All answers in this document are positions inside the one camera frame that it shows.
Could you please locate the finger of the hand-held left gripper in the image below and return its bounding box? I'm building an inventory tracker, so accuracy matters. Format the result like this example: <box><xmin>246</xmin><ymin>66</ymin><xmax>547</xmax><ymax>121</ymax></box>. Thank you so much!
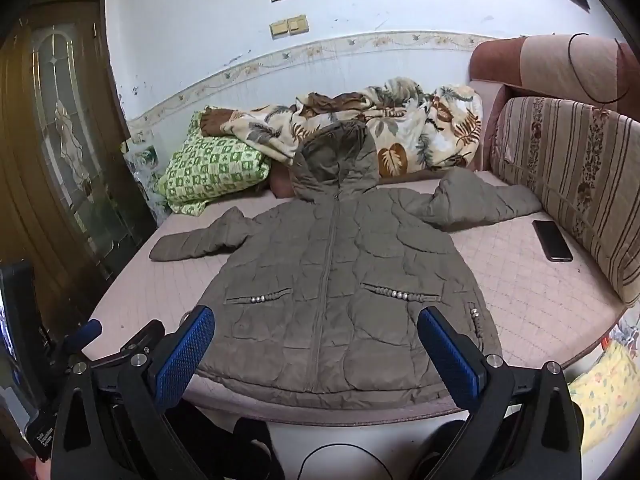
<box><xmin>60</xmin><ymin>319</ymin><xmax>104</xmax><ymax>361</ymax></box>
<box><xmin>95</xmin><ymin>319</ymin><xmax>167</xmax><ymax>368</ymax></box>

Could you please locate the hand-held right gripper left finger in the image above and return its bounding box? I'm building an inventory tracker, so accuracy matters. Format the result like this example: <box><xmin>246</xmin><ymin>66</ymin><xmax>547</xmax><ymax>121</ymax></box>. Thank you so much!
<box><xmin>50</xmin><ymin>304</ymin><xmax>216</xmax><ymax>480</ymax></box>

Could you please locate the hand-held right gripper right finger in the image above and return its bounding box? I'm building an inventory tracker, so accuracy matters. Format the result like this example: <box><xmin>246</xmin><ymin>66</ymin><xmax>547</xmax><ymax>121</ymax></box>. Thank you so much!
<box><xmin>417</xmin><ymin>306</ymin><xmax>585</xmax><ymax>480</ymax></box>

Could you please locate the olive hooded puffer jacket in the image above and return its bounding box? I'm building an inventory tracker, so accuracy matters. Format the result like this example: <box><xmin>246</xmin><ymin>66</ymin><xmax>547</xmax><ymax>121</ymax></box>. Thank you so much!
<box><xmin>149</xmin><ymin>120</ymin><xmax>543</xmax><ymax>408</ymax></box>

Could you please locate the pink quilted bed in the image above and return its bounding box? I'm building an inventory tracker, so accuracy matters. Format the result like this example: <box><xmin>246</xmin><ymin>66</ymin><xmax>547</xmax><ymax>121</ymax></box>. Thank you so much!
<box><xmin>82</xmin><ymin>167</ymin><xmax>636</xmax><ymax>428</ymax></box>

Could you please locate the black smartphone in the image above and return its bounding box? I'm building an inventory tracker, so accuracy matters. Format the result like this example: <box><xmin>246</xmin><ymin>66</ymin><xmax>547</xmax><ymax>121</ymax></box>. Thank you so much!
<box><xmin>532</xmin><ymin>220</ymin><xmax>574</xmax><ymax>263</ymax></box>

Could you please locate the yellow printed cloth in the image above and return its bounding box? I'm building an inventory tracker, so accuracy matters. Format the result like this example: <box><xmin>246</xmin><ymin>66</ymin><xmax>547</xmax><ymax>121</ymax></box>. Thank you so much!
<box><xmin>567</xmin><ymin>340</ymin><xmax>640</xmax><ymax>456</ymax></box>

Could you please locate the floral plastic bag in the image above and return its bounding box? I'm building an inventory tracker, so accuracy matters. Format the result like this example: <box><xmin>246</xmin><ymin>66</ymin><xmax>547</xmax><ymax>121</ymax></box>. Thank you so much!
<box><xmin>122</xmin><ymin>142</ymin><xmax>168</xmax><ymax>211</ymax></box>

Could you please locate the green patterned pillow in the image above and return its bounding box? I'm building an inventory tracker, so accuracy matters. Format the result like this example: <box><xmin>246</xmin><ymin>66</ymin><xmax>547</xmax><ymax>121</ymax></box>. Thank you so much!
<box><xmin>157</xmin><ymin>110</ymin><xmax>272</xmax><ymax>216</ymax></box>

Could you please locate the pink pillow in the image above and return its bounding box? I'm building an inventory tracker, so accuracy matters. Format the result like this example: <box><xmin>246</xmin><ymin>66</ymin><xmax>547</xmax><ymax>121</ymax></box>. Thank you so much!
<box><xmin>267</xmin><ymin>165</ymin><xmax>301</xmax><ymax>201</ymax></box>

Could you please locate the wooden door with glass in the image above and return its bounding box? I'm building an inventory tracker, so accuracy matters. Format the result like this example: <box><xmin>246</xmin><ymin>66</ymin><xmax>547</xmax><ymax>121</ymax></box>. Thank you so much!
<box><xmin>0</xmin><ymin>0</ymin><xmax>158</xmax><ymax>341</ymax></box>

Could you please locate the striped floral cushion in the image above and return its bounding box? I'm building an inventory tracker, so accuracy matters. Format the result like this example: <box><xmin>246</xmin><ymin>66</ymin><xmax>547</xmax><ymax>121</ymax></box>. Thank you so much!
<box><xmin>490</xmin><ymin>95</ymin><xmax>640</xmax><ymax>308</ymax></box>

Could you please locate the leaf print blanket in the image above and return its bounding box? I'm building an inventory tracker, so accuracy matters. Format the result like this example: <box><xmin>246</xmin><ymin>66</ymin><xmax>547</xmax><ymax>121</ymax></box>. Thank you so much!
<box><xmin>200</xmin><ymin>76</ymin><xmax>483</xmax><ymax>178</ymax></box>

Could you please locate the pink upholstered headboard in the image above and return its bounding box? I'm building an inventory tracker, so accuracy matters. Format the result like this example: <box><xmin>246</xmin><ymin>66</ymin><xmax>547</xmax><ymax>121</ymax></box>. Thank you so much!
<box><xmin>468</xmin><ymin>34</ymin><xmax>640</xmax><ymax>171</ymax></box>

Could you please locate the thin black cable loop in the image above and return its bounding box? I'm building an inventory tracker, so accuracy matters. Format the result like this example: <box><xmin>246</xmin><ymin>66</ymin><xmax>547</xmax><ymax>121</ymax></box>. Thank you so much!
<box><xmin>568</xmin><ymin>32</ymin><xmax>632</xmax><ymax>106</ymax></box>

